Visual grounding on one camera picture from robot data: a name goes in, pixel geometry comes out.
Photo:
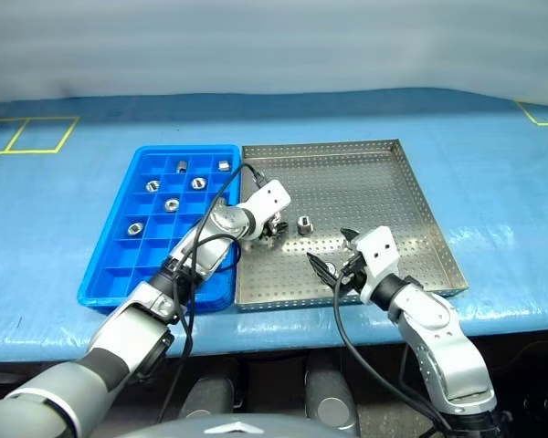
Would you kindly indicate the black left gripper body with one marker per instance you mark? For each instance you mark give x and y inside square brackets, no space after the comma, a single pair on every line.
[270,224]

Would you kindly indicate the yellow tape double rectangle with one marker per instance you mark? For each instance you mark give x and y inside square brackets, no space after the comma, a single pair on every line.
[66,133]

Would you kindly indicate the blue compartment tray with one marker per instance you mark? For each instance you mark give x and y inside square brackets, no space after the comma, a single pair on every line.
[119,274]

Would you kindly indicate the yellow tape corner marking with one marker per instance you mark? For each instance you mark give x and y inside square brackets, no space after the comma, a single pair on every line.
[532,116]

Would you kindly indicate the blue plastic table cover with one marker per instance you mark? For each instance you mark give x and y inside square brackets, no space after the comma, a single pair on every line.
[484,205]

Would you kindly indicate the perforated steel tray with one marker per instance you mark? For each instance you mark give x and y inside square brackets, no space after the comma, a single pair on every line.
[370,191]

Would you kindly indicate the grey robot torso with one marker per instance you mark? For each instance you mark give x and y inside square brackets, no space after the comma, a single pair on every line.
[237,429]

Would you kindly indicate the dark grey rounded cylinder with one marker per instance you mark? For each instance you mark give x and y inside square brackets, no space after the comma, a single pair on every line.
[331,401]
[210,397]

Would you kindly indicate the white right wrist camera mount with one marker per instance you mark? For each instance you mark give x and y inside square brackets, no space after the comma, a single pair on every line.
[376,251]

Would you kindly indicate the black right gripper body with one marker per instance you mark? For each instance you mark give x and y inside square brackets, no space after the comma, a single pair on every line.
[354,274]

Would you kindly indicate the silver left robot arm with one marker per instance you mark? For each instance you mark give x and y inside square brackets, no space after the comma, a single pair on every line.
[123,328]

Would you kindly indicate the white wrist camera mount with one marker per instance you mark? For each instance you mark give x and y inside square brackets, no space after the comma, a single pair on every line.
[271,196]
[376,251]

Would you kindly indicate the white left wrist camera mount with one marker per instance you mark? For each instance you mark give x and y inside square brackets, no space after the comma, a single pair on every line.
[271,196]

